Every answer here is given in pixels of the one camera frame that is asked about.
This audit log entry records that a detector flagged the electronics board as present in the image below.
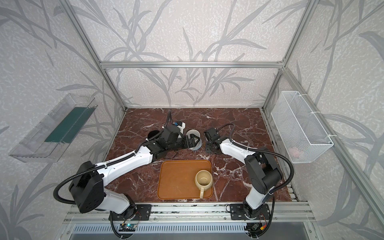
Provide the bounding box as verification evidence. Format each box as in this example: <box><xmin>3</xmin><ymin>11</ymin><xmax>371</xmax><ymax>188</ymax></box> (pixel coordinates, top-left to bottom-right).
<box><xmin>245</xmin><ymin>223</ymin><xmax>268</xmax><ymax>232</ymax></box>
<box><xmin>118</xmin><ymin>223</ymin><xmax>137</xmax><ymax>232</ymax></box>

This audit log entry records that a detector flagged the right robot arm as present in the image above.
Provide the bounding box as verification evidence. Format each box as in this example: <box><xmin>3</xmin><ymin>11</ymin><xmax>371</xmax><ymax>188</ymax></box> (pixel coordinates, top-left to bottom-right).
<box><xmin>204</xmin><ymin>123</ymin><xmax>295</xmax><ymax>215</ymax></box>

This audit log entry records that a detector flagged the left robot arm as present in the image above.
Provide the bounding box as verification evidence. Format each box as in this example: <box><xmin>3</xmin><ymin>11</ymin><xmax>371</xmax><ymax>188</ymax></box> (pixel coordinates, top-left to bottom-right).
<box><xmin>53</xmin><ymin>112</ymin><xmax>202</xmax><ymax>219</ymax></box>

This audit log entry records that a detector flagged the black mug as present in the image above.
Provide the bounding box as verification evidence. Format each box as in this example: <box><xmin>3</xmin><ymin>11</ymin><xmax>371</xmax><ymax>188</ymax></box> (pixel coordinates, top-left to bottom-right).
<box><xmin>147</xmin><ymin>130</ymin><xmax>160</xmax><ymax>141</ymax></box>

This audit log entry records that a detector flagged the white speckled mug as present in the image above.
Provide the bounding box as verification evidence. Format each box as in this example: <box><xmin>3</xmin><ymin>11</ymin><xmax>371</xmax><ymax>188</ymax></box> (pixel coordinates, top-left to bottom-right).
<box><xmin>187</xmin><ymin>130</ymin><xmax>202</xmax><ymax>151</ymax></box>

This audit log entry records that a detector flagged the clear plastic wall bin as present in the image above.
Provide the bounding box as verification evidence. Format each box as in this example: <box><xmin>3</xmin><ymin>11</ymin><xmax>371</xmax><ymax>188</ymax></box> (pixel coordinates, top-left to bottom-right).
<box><xmin>9</xmin><ymin>94</ymin><xmax>98</xmax><ymax>163</ymax></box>

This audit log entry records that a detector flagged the beige mug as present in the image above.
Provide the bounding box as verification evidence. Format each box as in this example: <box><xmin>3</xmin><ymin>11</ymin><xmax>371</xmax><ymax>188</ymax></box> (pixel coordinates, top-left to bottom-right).
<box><xmin>195</xmin><ymin>170</ymin><xmax>213</xmax><ymax>199</ymax></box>

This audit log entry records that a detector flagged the orange plastic tray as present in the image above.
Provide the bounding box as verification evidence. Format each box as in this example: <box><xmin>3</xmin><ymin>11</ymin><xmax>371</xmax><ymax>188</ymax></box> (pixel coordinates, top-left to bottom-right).
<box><xmin>157</xmin><ymin>160</ymin><xmax>212</xmax><ymax>200</ymax></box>

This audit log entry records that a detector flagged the white wire mesh basket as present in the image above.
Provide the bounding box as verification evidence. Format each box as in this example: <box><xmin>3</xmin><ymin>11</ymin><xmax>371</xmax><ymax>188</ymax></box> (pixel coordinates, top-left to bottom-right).
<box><xmin>271</xmin><ymin>91</ymin><xmax>334</xmax><ymax>164</ymax></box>

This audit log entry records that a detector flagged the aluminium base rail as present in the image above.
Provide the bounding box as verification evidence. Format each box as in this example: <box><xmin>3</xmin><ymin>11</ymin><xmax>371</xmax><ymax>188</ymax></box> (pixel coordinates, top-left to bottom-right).
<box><xmin>63</xmin><ymin>202</ymin><xmax>316</xmax><ymax>224</ymax></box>

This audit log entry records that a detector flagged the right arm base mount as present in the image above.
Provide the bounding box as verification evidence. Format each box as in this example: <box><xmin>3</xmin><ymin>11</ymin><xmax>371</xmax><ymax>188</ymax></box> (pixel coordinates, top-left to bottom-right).
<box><xmin>228</xmin><ymin>203</ymin><xmax>271</xmax><ymax>221</ymax></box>

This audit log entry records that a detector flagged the right electronics board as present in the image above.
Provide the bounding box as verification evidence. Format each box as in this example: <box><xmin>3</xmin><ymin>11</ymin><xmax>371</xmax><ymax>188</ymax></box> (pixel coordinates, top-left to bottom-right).
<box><xmin>245</xmin><ymin>223</ymin><xmax>268</xmax><ymax>232</ymax></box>

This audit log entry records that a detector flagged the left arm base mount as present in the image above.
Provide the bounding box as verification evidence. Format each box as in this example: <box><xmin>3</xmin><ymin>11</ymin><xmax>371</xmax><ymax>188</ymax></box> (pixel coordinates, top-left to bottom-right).
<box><xmin>109</xmin><ymin>204</ymin><xmax>152</xmax><ymax>221</ymax></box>

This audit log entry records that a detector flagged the left electronics board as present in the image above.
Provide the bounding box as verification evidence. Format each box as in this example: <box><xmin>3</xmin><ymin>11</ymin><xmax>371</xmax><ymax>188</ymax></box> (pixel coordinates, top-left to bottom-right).
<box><xmin>118</xmin><ymin>223</ymin><xmax>137</xmax><ymax>232</ymax></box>

